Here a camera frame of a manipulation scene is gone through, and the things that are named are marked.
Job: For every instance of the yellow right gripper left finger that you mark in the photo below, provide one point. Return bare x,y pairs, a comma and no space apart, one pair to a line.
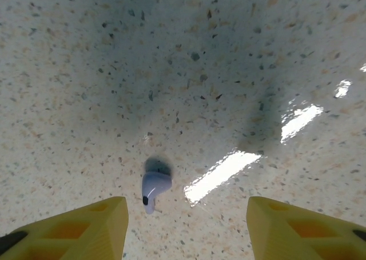
71,234

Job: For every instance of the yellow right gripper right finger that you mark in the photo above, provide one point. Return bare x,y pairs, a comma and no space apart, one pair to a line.
300,234

